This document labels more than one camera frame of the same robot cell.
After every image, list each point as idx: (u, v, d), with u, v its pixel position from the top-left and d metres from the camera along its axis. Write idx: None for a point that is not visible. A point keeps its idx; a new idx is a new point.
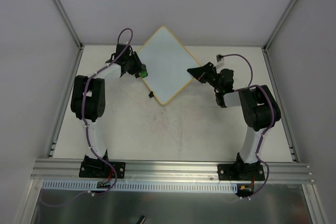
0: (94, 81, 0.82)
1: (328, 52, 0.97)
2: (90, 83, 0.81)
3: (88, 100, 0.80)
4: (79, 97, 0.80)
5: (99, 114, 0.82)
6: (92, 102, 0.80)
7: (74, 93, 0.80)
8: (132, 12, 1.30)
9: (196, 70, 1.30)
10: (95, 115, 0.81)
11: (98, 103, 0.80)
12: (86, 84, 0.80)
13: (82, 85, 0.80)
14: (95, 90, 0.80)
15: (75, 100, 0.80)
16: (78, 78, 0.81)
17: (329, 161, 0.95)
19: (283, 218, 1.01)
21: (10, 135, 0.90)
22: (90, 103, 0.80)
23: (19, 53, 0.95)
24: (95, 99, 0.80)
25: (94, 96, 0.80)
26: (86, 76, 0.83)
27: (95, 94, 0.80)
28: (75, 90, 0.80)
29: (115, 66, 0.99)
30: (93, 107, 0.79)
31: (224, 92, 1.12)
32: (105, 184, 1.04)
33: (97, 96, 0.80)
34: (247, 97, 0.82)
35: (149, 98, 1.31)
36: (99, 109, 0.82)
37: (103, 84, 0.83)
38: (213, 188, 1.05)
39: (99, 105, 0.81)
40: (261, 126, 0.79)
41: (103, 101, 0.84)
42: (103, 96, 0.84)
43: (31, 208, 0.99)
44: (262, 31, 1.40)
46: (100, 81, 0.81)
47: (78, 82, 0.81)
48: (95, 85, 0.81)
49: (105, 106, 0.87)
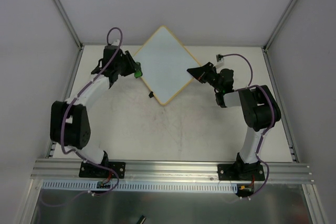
0: (74, 107, 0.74)
1: (328, 52, 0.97)
2: (69, 108, 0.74)
3: (68, 130, 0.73)
4: (58, 126, 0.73)
5: (83, 144, 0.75)
6: (73, 131, 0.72)
7: (52, 123, 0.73)
8: (132, 12, 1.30)
9: (196, 70, 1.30)
10: (79, 146, 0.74)
11: (80, 132, 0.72)
12: (65, 111, 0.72)
13: (61, 112, 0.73)
14: (75, 118, 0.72)
15: (54, 130, 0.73)
16: (56, 105, 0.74)
17: (329, 161, 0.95)
19: (283, 219, 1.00)
21: (10, 134, 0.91)
22: (71, 134, 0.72)
23: (19, 52, 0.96)
24: (75, 129, 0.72)
25: (74, 126, 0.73)
26: (65, 102, 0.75)
27: (75, 123, 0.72)
28: (53, 118, 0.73)
29: (101, 78, 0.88)
30: (74, 138, 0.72)
31: (224, 92, 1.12)
32: (106, 185, 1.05)
33: (77, 125, 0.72)
34: (247, 98, 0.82)
35: (149, 98, 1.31)
36: (82, 138, 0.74)
37: (84, 109, 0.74)
38: (213, 188, 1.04)
39: (81, 135, 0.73)
40: (261, 126, 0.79)
41: (86, 129, 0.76)
42: (86, 123, 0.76)
43: (31, 207, 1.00)
44: (262, 31, 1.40)
46: (81, 107, 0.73)
47: (56, 108, 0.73)
48: (74, 113, 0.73)
49: (90, 134, 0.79)
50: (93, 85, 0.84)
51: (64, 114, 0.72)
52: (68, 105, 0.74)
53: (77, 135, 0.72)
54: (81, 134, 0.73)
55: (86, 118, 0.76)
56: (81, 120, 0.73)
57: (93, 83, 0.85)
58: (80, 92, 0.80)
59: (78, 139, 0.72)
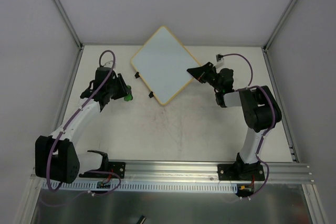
0: (61, 142, 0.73)
1: (328, 52, 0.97)
2: (55, 145, 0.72)
3: (55, 167, 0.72)
4: (44, 163, 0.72)
5: (70, 179, 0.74)
6: (60, 168, 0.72)
7: (37, 160, 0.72)
8: (132, 12, 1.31)
9: (196, 70, 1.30)
10: (66, 181, 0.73)
11: (67, 169, 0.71)
12: (51, 148, 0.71)
13: (46, 148, 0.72)
14: (62, 156, 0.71)
15: (39, 168, 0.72)
16: (41, 141, 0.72)
17: (329, 161, 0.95)
19: (283, 219, 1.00)
21: (10, 134, 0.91)
22: (58, 171, 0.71)
23: (19, 52, 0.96)
24: (62, 166, 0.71)
25: (61, 163, 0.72)
26: (50, 137, 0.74)
27: (63, 161, 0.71)
28: (38, 156, 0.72)
29: (90, 105, 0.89)
30: (62, 174, 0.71)
31: (224, 92, 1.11)
32: (106, 184, 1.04)
33: (64, 162, 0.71)
34: (248, 98, 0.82)
35: (149, 98, 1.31)
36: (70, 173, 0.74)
37: (72, 145, 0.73)
38: (213, 188, 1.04)
39: (69, 171, 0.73)
40: (261, 127, 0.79)
41: (74, 164, 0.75)
42: (74, 158, 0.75)
43: (31, 207, 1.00)
44: (262, 31, 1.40)
46: (67, 143, 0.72)
47: (42, 145, 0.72)
48: (61, 149, 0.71)
49: (79, 166, 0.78)
50: (82, 114, 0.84)
51: (51, 150, 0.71)
52: (54, 141, 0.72)
53: (65, 171, 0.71)
54: (67, 172, 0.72)
55: (74, 153, 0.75)
56: (69, 156, 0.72)
57: (81, 112, 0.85)
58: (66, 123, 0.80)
59: (65, 176, 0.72)
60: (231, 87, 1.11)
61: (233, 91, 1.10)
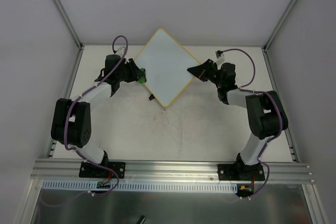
0: (77, 105, 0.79)
1: (328, 52, 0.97)
2: (73, 107, 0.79)
3: (71, 127, 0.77)
4: (61, 123, 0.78)
5: (83, 142, 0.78)
6: (75, 128, 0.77)
7: (55, 119, 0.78)
8: (132, 12, 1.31)
9: (196, 67, 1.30)
10: (79, 142, 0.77)
11: (81, 129, 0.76)
12: (69, 108, 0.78)
13: (65, 109, 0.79)
14: (79, 116, 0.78)
15: (56, 126, 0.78)
16: (61, 102, 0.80)
17: (329, 161, 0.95)
19: (283, 219, 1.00)
21: (10, 134, 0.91)
22: (73, 131, 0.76)
23: (19, 52, 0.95)
24: (78, 126, 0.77)
25: (77, 123, 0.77)
26: (69, 99, 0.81)
27: (78, 120, 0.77)
28: (56, 116, 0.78)
29: (103, 85, 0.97)
30: (75, 134, 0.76)
31: (226, 86, 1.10)
32: (106, 184, 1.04)
33: (80, 121, 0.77)
34: (256, 104, 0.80)
35: (149, 99, 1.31)
36: (83, 136, 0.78)
37: (88, 108, 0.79)
38: (213, 188, 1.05)
39: (83, 132, 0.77)
40: (266, 134, 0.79)
41: (87, 127, 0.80)
42: (88, 122, 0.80)
43: (31, 207, 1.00)
44: (262, 31, 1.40)
46: (84, 105, 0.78)
47: (61, 106, 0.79)
48: (79, 109, 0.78)
49: (90, 132, 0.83)
50: (98, 89, 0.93)
51: (69, 110, 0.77)
52: (72, 102, 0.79)
53: (79, 131, 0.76)
54: (81, 132, 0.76)
55: (88, 117, 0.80)
56: (84, 116, 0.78)
57: (96, 87, 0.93)
58: (84, 92, 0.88)
59: (79, 136, 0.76)
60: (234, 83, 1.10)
61: (235, 85, 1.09)
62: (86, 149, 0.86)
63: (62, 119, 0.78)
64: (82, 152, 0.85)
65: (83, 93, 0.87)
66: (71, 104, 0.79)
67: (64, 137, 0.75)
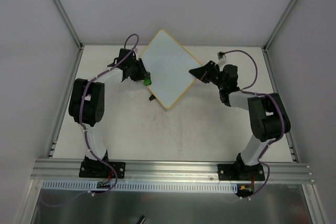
0: (93, 85, 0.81)
1: (328, 53, 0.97)
2: (89, 86, 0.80)
3: (86, 104, 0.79)
4: (77, 100, 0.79)
5: (96, 119, 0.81)
6: (90, 107, 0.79)
7: (72, 96, 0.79)
8: (133, 12, 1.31)
9: (198, 70, 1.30)
10: (93, 119, 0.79)
11: (96, 107, 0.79)
12: (86, 87, 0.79)
13: (81, 88, 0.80)
14: (94, 94, 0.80)
15: (73, 103, 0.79)
16: (78, 81, 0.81)
17: (329, 161, 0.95)
19: (283, 219, 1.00)
21: (10, 134, 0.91)
22: (88, 108, 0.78)
23: (19, 52, 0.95)
24: (94, 104, 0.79)
25: (92, 101, 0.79)
26: (86, 79, 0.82)
27: (94, 98, 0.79)
28: (73, 93, 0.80)
29: (116, 71, 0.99)
30: (91, 112, 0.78)
31: (228, 88, 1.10)
32: (105, 184, 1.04)
33: (95, 100, 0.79)
34: (259, 106, 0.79)
35: (149, 99, 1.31)
36: (97, 113, 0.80)
37: (103, 88, 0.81)
38: (213, 188, 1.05)
39: (97, 110, 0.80)
40: (268, 137, 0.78)
41: (101, 106, 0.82)
42: (102, 100, 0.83)
43: (31, 207, 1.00)
44: (262, 31, 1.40)
46: (100, 85, 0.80)
47: (77, 84, 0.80)
48: (94, 90, 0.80)
49: (103, 111, 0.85)
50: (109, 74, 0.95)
51: (85, 88, 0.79)
52: (88, 82, 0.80)
53: (94, 109, 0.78)
54: (96, 110, 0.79)
55: (103, 96, 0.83)
56: (100, 96, 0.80)
57: (109, 72, 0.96)
58: (99, 75, 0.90)
59: (94, 114, 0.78)
60: (235, 84, 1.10)
61: (237, 87, 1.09)
62: (93, 136, 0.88)
63: (78, 96, 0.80)
64: (89, 140, 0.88)
65: (98, 75, 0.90)
66: (87, 84, 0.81)
67: (81, 114, 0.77)
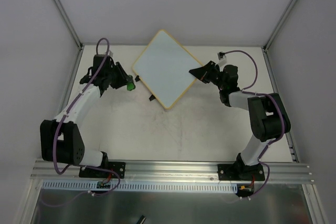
0: (64, 126, 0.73)
1: (328, 52, 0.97)
2: (60, 128, 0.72)
3: (61, 149, 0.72)
4: (50, 146, 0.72)
5: (76, 162, 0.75)
6: (65, 150, 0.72)
7: (44, 143, 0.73)
8: (132, 12, 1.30)
9: (198, 70, 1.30)
10: (73, 163, 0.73)
11: (72, 152, 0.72)
12: (55, 130, 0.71)
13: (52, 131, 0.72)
14: (67, 137, 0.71)
15: (46, 149, 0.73)
16: (46, 124, 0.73)
17: (329, 161, 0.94)
19: (283, 219, 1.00)
21: (9, 134, 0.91)
22: (63, 153, 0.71)
23: (19, 52, 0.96)
24: (68, 148, 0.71)
25: (66, 145, 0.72)
26: (54, 120, 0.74)
27: (67, 143, 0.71)
28: (44, 139, 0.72)
29: (91, 89, 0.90)
30: (67, 156, 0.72)
31: (229, 88, 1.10)
32: (106, 184, 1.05)
33: (70, 145, 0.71)
34: (258, 106, 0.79)
35: (149, 99, 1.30)
36: (76, 155, 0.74)
37: (75, 128, 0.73)
38: (213, 188, 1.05)
39: (75, 152, 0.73)
40: (268, 137, 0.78)
41: (79, 146, 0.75)
42: (78, 140, 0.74)
43: (31, 207, 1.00)
44: (262, 31, 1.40)
46: (72, 125, 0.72)
47: (46, 127, 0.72)
48: (64, 132, 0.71)
49: (83, 147, 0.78)
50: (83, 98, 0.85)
51: (56, 132, 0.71)
52: (58, 124, 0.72)
53: (71, 153, 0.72)
54: (73, 154, 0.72)
55: (78, 134, 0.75)
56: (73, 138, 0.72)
57: (82, 95, 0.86)
58: (70, 107, 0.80)
59: (72, 158, 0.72)
60: (235, 85, 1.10)
61: (238, 87, 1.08)
62: (85, 159, 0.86)
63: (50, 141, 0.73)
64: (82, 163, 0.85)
65: (70, 106, 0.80)
66: (57, 125, 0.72)
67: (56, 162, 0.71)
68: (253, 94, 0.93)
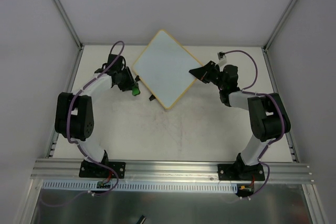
0: (80, 99, 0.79)
1: (328, 52, 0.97)
2: (75, 100, 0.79)
3: (73, 120, 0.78)
4: (63, 117, 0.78)
5: (86, 134, 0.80)
6: (78, 122, 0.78)
7: (58, 114, 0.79)
8: (132, 12, 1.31)
9: (198, 70, 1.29)
10: (82, 135, 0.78)
11: (84, 123, 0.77)
12: (71, 102, 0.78)
13: (67, 103, 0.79)
14: (81, 109, 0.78)
15: (59, 120, 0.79)
16: (62, 96, 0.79)
17: (329, 161, 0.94)
19: (283, 219, 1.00)
21: (9, 134, 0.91)
22: (75, 124, 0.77)
23: (19, 52, 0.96)
24: (81, 119, 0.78)
25: (79, 117, 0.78)
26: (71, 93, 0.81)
27: (81, 114, 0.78)
28: (59, 109, 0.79)
29: (104, 77, 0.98)
30: (79, 127, 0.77)
31: (228, 88, 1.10)
32: (106, 184, 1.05)
33: (83, 116, 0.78)
34: (258, 106, 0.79)
35: (149, 99, 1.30)
36: (86, 128, 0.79)
37: (90, 102, 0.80)
38: (213, 188, 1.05)
39: (86, 125, 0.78)
40: (268, 137, 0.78)
41: (90, 120, 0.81)
42: (90, 114, 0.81)
43: (31, 207, 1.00)
44: (262, 31, 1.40)
46: (86, 98, 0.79)
47: (62, 100, 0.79)
48: (80, 104, 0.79)
49: (93, 125, 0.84)
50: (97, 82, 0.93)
51: (71, 103, 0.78)
52: (73, 96, 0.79)
53: (82, 124, 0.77)
54: (84, 126, 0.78)
55: (90, 110, 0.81)
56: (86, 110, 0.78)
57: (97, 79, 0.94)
58: (85, 86, 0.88)
59: (82, 129, 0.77)
60: (235, 85, 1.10)
61: (238, 87, 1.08)
62: (87, 147, 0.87)
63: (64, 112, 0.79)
64: (83, 149, 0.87)
65: (85, 85, 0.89)
66: (73, 98, 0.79)
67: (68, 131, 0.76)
68: (253, 94, 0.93)
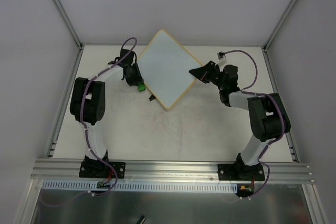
0: (94, 84, 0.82)
1: (327, 52, 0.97)
2: (90, 85, 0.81)
3: (87, 104, 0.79)
4: (79, 99, 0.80)
5: (97, 118, 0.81)
6: (91, 105, 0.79)
7: (73, 96, 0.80)
8: (132, 12, 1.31)
9: (198, 70, 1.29)
10: (94, 118, 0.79)
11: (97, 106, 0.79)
12: (86, 86, 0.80)
13: (82, 87, 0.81)
14: (95, 93, 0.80)
15: (74, 103, 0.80)
16: (79, 81, 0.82)
17: (329, 160, 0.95)
19: (283, 219, 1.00)
21: (9, 134, 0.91)
22: (88, 107, 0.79)
23: (18, 52, 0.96)
24: (94, 103, 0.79)
25: (93, 99, 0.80)
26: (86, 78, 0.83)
27: (95, 97, 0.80)
28: (74, 93, 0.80)
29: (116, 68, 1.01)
30: (92, 110, 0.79)
31: (228, 88, 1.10)
32: (105, 185, 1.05)
33: (96, 99, 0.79)
34: (259, 105, 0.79)
35: (149, 99, 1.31)
36: (98, 112, 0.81)
37: (103, 87, 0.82)
38: (213, 188, 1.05)
39: (98, 108, 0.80)
40: (268, 137, 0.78)
41: (102, 105, 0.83)
42: (103, 99, 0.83)
43: (31, 207, 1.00)
44: (262, 31, 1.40)
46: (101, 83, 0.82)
47: (78, 84, 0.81)
48: (94, 88, 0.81)
49: (104, 111, 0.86)
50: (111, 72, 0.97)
51: (86, 86, 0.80)
52: (88, 81, 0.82)
53: (95, 107, 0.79)
54: (97, 109, 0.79)
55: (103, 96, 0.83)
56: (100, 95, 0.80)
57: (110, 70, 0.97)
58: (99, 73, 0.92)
59: (95, 113, 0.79)
60: (235, 85, 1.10)
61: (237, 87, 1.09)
62: (93, 134, 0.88)
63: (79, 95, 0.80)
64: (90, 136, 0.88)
65: (100, 72, 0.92)
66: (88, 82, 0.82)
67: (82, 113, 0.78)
68: (253, 94, 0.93)
